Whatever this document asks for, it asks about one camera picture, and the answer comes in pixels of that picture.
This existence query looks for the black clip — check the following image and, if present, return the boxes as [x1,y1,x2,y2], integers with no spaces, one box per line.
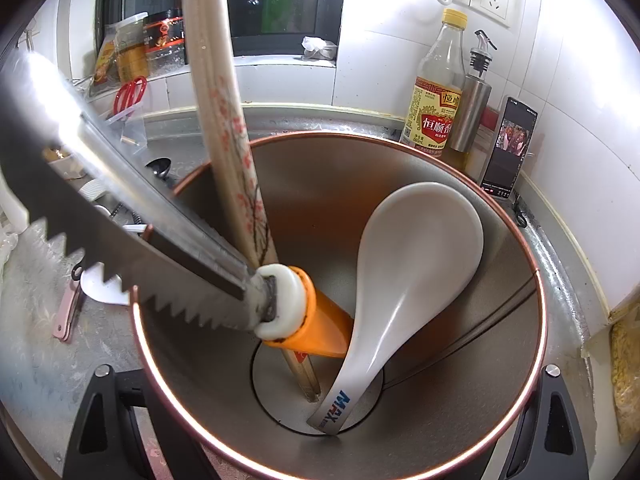
[510,195,529,229]

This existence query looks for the black smartphone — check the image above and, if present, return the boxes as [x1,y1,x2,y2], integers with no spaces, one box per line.
[480,96,540,202]

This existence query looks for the orange-handled serrated knife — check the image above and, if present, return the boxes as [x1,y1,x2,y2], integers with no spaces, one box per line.
[0,50,353,359]

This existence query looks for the white pipe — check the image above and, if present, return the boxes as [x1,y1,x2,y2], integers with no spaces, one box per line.
[0,175,29,241]

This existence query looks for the bag of grains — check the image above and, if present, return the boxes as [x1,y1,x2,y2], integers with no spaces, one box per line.
[610,317,640,446]

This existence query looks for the pink folding knife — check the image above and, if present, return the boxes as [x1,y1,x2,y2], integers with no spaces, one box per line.
[53,265,85,342]

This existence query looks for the steel oil dispenser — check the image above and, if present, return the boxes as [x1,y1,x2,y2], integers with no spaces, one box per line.
[450,30,498,154]

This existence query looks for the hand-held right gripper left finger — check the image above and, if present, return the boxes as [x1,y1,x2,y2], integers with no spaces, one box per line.
[62,364,211,480]

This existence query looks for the clear plastic scissors holder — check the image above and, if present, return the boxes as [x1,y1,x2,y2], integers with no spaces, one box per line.
[102,105,149,151]

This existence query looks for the clear box yellow label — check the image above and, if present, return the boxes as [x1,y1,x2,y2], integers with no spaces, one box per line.
[92,35,122,87]

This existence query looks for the cream patterned chopstick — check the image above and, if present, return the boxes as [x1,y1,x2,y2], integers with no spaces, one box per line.
[197,0,321,402]
[182,0,308,403]

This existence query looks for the vinegar bottle yellow cap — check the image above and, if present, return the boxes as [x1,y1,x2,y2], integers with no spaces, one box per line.
[399,8,469,159]

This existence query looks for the crumpled white plastic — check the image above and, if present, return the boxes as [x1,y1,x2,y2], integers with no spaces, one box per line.
[301,36,339,61]

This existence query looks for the clear plastic bag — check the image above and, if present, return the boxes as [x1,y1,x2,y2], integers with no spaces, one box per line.
[0,230,22,283]

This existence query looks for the dark window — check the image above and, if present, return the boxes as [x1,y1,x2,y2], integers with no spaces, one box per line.
[95,0,351,84]

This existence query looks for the white plastic tray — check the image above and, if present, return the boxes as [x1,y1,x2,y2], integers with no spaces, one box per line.
[42,145,89,181]

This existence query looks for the red-handled scissors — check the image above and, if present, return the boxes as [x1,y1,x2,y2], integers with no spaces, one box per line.
[113,76,149,116]

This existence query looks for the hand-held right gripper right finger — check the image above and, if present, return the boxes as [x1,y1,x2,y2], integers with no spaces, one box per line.
[500,364,587,480]

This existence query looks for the red metal utensil holder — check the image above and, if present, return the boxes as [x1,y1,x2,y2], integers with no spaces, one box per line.
[131,132,548,480]

